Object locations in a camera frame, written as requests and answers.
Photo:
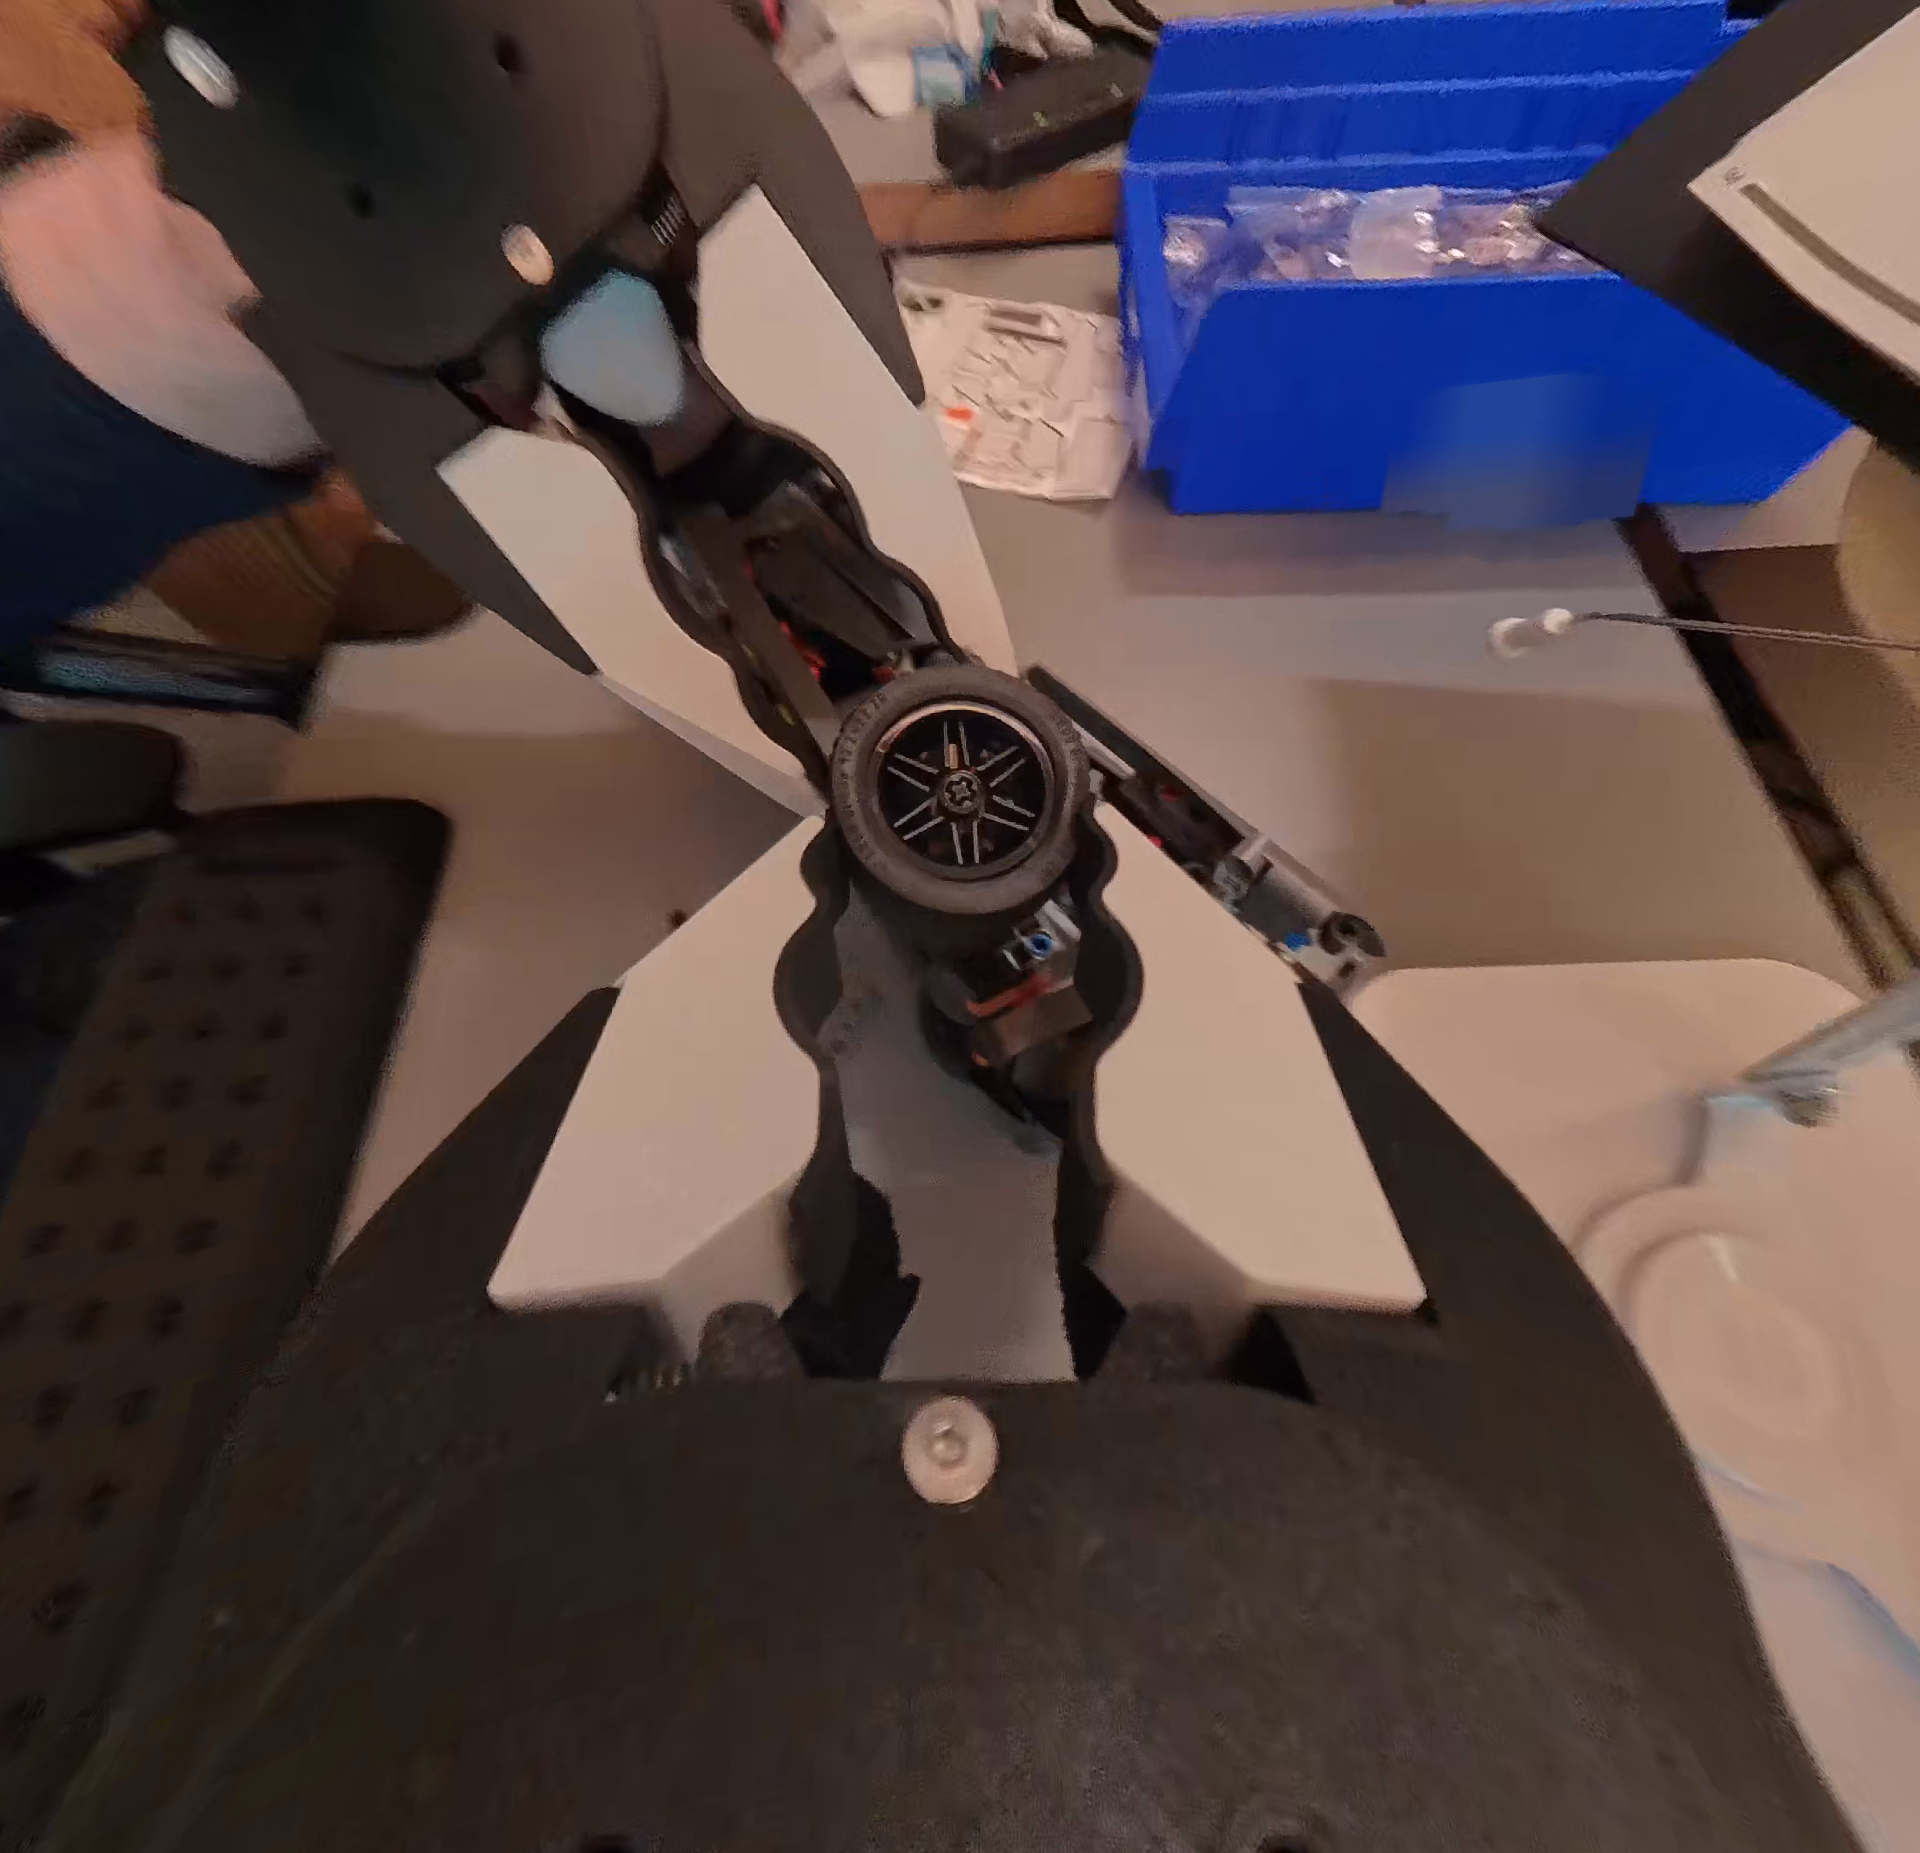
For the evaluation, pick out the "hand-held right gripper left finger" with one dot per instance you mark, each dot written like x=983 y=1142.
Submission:
x=677 y=1133

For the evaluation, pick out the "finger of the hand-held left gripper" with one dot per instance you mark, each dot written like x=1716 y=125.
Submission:
x=885 y=457
x=600 y=579

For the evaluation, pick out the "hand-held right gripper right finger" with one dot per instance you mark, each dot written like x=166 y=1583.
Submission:
x=1245 y=1133

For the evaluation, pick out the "grey lego car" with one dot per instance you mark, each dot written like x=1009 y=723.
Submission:
x=960 y=803

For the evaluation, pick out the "person's left forearm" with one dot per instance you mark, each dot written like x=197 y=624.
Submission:
x=91 y=489

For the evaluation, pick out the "clear bags of lego pieces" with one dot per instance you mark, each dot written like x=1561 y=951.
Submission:
x=1396 y=242

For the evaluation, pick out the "lego instruction book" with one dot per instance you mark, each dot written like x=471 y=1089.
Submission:
x=1831 y=204

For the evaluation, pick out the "person's left hand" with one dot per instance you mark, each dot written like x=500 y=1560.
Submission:
x=136 y=279

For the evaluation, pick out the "printed instruction sheet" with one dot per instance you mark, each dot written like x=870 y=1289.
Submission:
x=1035 y=382

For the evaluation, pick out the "white book stand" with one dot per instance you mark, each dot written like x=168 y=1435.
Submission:
x=1501 y=1073

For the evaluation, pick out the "blue storage bin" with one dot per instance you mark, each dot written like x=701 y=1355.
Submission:
x=1276 y=413

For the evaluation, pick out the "white plastic wrapper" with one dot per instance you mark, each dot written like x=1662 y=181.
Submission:
x=885 y=39

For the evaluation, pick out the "black perforated pad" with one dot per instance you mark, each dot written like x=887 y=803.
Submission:
x=180 y=1133

